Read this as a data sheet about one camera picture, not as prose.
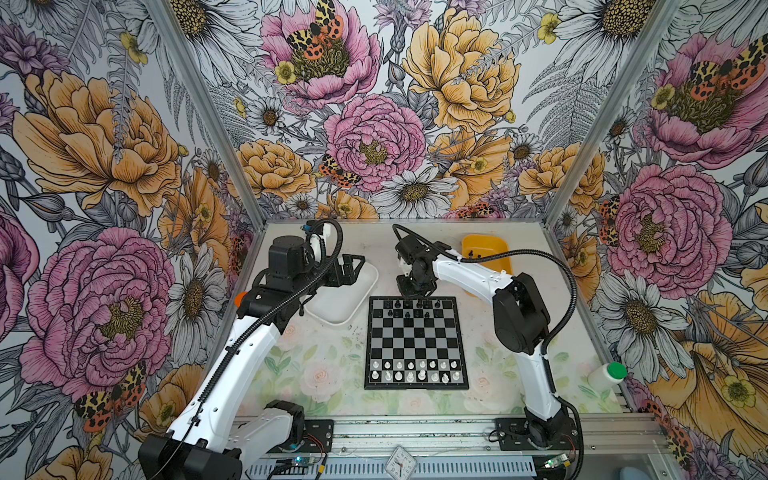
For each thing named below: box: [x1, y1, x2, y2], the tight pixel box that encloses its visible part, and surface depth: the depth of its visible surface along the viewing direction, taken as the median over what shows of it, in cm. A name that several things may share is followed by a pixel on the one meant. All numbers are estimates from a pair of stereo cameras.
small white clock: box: [384, 445, 418, 480], surface depth 70 cm
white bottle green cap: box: [588, 361, 628, 390], surface depth 78 cm
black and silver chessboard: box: [364, 296, 469, 391], surface depth 89 cm
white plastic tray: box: [303, 262, 379, 326], surface depth 98 cm
